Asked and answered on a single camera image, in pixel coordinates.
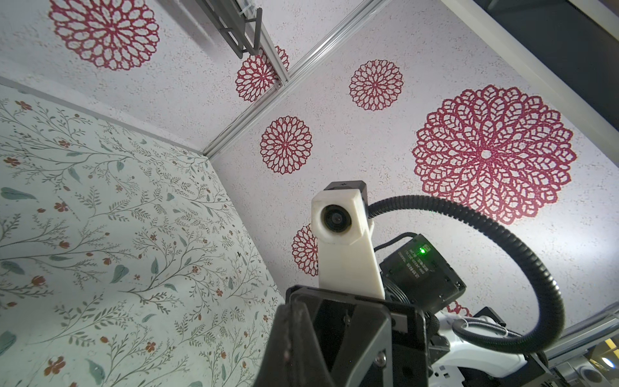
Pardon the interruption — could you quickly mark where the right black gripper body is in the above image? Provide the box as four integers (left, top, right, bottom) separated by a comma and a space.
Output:
285, 285, 430, 386

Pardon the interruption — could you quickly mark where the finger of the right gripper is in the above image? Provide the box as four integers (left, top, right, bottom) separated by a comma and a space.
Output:
254, 301, 393, 386

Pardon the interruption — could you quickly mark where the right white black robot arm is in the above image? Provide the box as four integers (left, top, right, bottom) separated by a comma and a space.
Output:
255, 233, 564, 386

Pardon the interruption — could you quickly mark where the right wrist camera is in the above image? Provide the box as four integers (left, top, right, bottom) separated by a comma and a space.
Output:
311, 180, 385, 300

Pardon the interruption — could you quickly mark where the right black corrugated cable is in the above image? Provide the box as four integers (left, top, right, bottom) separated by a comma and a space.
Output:
367, 194, 567, 355

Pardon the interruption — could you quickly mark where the grey slotted wall shelf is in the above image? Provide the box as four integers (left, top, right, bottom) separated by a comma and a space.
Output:
197, 0, 263, 59

